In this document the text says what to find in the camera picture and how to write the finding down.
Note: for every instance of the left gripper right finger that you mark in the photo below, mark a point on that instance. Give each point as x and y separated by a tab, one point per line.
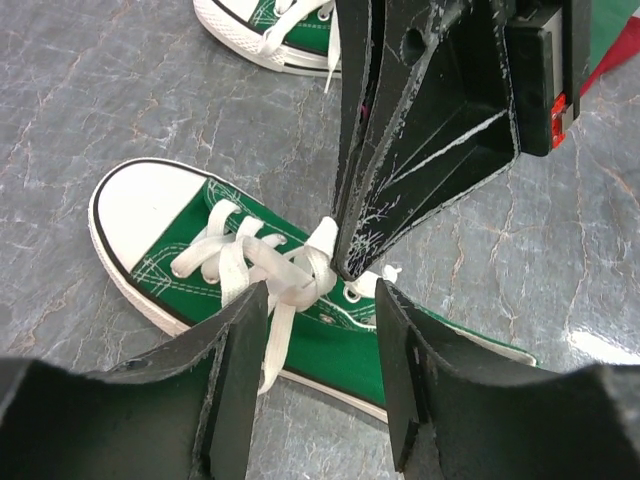
458	410

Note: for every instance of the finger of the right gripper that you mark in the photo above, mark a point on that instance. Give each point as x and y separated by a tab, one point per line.
361	25

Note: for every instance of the green sneaker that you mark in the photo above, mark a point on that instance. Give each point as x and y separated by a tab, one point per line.
129	213
239	25

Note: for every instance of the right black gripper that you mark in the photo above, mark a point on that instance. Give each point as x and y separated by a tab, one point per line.
464	87

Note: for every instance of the red cloth under green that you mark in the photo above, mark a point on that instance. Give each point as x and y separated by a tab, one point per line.
625	47

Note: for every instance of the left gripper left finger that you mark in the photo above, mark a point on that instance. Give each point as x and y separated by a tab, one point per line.
183	410

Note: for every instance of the dark green cloth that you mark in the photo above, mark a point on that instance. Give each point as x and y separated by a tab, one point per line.
608	18

